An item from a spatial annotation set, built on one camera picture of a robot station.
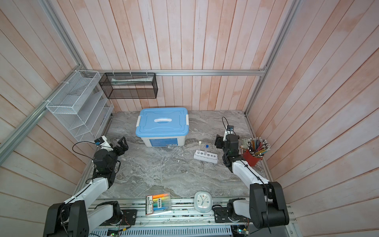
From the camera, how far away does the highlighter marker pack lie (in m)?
0.76

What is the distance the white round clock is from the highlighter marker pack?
0.47ft

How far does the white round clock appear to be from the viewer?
76 cm

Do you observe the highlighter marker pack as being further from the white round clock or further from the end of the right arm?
the end of the right arm
